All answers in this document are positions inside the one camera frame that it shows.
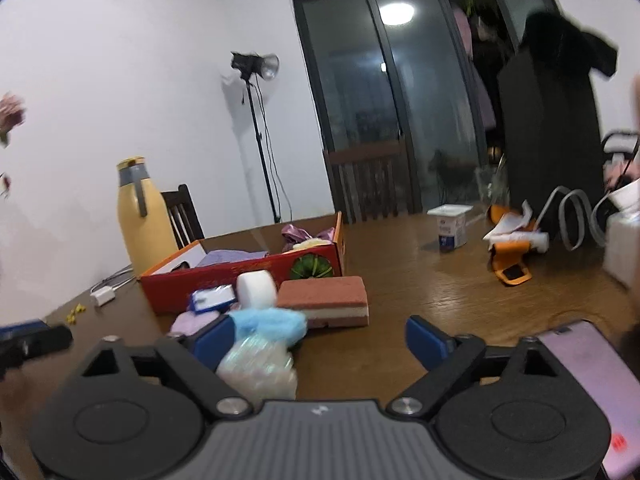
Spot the thick white looped cable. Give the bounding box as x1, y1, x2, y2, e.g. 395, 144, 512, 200
537, 186, 608, 252

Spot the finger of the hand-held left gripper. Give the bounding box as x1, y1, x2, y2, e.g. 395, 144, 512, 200
0, 321, 48, 343
0, 326, 74, 378

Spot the small blue and white carton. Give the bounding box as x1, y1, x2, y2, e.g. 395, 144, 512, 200
188, 284, 237, 316

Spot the red cardboard box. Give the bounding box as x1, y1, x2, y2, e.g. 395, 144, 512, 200
139, 211, 346, 316

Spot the black garment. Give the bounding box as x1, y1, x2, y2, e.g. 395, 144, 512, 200
522, 9, 621, 78

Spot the black studio light on stand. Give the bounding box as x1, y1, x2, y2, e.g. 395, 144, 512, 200
230, 51, 293, 224

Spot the pink hanging garment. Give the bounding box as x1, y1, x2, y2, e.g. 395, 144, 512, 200
452, 5, 476, 58

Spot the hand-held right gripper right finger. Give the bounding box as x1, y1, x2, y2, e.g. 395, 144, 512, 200
390, 315, 561, 417

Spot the dark wooden chair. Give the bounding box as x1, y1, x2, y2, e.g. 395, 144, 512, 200
160, 184, 206, 251

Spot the brown layered sponge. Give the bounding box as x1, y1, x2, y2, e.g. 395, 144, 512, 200
276, 276, 370, 329

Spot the smartphone with pink screen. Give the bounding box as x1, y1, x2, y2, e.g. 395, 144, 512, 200
537, 319, 640, 480

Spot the pink satin scrunchie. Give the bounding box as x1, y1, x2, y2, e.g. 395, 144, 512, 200
281, 223, 336, 253

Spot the thin white adapter cable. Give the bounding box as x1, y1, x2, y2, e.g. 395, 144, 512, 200
91, 266, 137, 295

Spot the clear drinking glass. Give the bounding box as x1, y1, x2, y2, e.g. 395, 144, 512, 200
472, 162, 511, 206

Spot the yellow thermos jug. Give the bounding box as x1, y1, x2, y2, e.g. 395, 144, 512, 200
116, 156, 180, 277

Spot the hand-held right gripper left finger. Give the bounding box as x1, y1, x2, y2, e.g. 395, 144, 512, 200
80, 316, 253, 417

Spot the crumpled white paper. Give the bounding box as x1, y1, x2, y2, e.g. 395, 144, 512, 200
482, 200, 550, 253

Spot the dark framed sliding glass door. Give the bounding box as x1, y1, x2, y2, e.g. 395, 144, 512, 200
289, 0, 563, 223

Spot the white foam roll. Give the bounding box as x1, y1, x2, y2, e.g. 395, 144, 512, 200
236, 270, 277, 311

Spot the blue plush toy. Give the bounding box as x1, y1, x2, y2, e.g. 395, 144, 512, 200
227, 307, 308, 348

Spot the white yogurt cup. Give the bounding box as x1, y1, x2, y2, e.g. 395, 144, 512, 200
427, 204, 473, 252

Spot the clear plastic bag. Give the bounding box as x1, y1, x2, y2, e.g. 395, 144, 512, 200
216, 334, 298, 401

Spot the slatted wooden chair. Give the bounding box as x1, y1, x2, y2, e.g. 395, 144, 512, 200
322, 141, 416, 224

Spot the bouquet of dried pink roses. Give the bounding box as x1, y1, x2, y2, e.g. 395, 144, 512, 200
0, 91, 27, 201

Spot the lavender soft cloth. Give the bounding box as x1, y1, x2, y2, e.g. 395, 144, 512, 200
170, 311, 223, 340

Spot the purple towel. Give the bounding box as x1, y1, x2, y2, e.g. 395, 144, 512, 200
195, 249, 271, 268

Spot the black upright case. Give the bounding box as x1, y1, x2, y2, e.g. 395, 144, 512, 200
496, 42, 608, 241

